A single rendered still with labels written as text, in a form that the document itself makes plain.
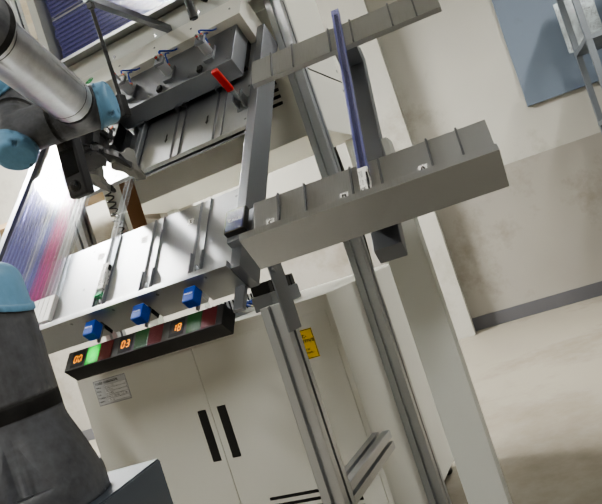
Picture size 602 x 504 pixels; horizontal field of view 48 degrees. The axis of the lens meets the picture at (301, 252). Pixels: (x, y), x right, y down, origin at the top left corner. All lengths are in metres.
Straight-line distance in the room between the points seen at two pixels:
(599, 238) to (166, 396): 3.15
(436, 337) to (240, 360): 0.56
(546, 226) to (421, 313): 3.22
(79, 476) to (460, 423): 0.65
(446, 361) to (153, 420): 0.82
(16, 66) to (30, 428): 0.54
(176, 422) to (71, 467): 1.03
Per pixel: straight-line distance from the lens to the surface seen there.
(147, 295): 1.21
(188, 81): 1.55
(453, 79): 4.34
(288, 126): 1.78
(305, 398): 1.13
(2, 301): 0.63
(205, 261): 1.19
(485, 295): 4.28
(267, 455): 1.55
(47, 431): 0.63
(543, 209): 4.27
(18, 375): 0.62
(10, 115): 1.27
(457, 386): 1.10
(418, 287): 1.07
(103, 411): 1.76
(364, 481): 1.26
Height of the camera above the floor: 0.68
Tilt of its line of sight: 2 degrees up
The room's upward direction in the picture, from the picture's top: 18 degrees counter-clockwise
